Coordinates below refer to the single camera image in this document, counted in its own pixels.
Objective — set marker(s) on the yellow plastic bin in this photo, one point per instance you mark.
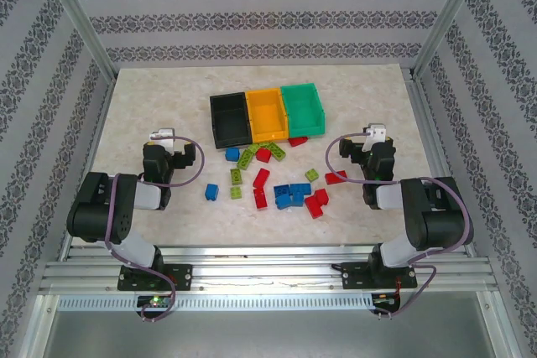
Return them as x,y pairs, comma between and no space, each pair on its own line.
268,135

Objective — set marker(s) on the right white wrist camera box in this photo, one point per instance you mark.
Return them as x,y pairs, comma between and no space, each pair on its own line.
379,133

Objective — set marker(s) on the red lego brick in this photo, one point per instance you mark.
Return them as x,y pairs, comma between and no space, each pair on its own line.
336,177
261,177
314,207
298,141
321,196
263,155
260,198

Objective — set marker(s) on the right black and white robot arm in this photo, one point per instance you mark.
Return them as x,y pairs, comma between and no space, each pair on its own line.
436,224

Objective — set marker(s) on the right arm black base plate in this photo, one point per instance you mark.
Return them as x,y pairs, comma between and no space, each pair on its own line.
354,276

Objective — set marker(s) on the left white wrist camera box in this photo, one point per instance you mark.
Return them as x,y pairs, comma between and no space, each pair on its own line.
165,136

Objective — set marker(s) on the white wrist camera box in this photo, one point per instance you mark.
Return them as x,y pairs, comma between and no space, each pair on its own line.
165,136
379,133

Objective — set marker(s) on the black plastic bin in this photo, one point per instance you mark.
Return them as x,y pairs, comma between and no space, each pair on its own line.
235,138

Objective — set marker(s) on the green plastic bin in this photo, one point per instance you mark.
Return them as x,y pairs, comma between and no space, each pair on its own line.
306,128

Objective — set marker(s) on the small blue lego brick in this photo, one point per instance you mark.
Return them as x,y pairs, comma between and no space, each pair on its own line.
298,200
212,191
232,154
283,202

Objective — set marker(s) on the circuit board with green light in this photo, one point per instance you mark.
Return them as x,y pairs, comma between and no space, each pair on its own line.
153,301

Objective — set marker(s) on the long lime green lego brick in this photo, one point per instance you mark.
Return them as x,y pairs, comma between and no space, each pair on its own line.
278,151
246,159

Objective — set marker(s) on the small dark circuit board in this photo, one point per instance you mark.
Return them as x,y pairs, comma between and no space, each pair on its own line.
384,300

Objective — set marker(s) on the aluminium frame post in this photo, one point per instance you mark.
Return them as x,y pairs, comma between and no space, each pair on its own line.
445,18
80,18

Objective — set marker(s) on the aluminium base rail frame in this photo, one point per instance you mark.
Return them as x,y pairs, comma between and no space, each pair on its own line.
268,268

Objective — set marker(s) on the grey metal shelf panel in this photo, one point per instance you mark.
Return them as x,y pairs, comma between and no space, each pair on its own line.
268,337

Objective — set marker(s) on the aluminium side rail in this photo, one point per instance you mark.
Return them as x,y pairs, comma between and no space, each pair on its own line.
438,161
84,165

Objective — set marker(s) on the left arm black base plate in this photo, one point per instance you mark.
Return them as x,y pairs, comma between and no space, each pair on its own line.
184,276

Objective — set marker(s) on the left black and white robot arm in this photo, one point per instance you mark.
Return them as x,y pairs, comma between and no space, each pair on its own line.
100,207

